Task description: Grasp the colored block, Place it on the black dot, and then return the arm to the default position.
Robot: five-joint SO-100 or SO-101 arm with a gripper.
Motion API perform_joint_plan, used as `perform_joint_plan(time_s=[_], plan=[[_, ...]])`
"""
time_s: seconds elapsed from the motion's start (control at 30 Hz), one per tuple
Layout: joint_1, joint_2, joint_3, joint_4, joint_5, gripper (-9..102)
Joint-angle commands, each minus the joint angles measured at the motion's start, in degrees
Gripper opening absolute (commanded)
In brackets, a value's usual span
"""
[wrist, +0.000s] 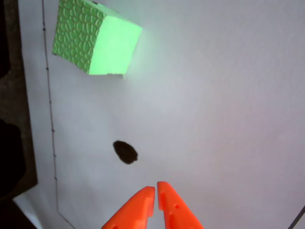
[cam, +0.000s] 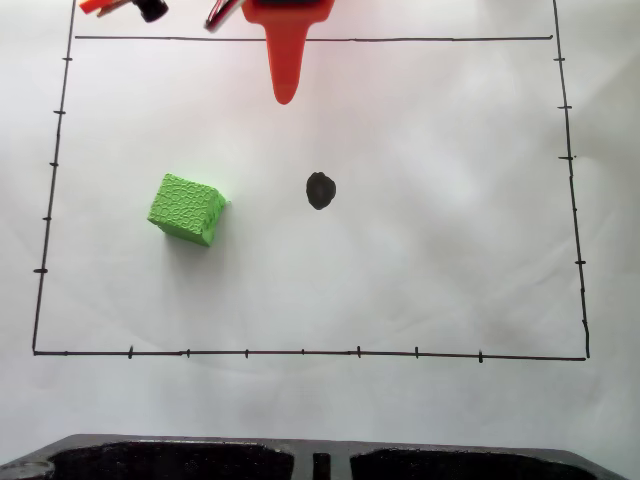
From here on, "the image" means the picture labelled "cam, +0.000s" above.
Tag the green textured foam block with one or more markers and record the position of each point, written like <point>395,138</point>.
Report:
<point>182,207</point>

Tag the black dot mark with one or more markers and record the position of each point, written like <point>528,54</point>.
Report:
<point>320,190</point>

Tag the white paper sheet drawn rectangle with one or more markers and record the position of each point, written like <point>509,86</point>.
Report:
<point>400,280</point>

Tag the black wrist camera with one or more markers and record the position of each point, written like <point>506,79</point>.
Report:
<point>151,9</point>

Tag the orange camera mount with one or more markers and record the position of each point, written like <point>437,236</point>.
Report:
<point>100,6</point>

